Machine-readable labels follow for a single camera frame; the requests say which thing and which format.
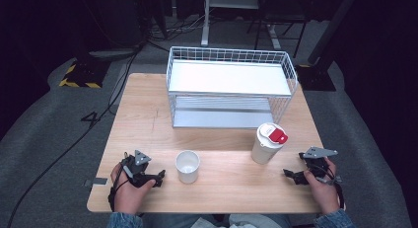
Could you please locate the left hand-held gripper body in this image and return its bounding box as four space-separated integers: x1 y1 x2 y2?
120 149 159 189

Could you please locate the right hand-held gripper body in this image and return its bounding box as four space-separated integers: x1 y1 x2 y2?
298 146 343 187

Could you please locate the small white cup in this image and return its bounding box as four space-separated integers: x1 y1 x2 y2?
174 150 201 185

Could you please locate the white tumbler with red lid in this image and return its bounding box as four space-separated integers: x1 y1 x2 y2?
250 122 289 166

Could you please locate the white wire rack shelf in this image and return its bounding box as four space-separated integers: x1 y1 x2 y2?
166 45 300 129

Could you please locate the person's left hand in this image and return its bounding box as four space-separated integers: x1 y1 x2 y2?
110 162 158 216

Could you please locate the person's right hand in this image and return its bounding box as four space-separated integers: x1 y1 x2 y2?
303 156 343 216

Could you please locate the grey tape strip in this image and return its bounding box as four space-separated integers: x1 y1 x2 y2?
84 177 108 189

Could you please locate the black yellow striped base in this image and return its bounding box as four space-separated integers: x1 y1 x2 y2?
58 58 111 90

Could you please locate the black chair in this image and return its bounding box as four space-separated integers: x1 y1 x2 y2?
245 0 313 59

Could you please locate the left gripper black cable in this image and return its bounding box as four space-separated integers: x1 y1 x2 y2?
107 151 130 212

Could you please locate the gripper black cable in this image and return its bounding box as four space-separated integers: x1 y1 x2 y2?
323 160 346 210
107 151 130 212

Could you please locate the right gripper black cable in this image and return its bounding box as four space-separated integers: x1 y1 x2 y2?
323 160 346 210

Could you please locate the long black floor cable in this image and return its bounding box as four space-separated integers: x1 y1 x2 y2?
6 46 143 228

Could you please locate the bundle of floor cables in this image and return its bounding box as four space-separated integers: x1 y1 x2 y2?
144 13 213 42

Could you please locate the white desk frame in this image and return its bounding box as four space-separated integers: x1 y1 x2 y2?
200 0 284 51

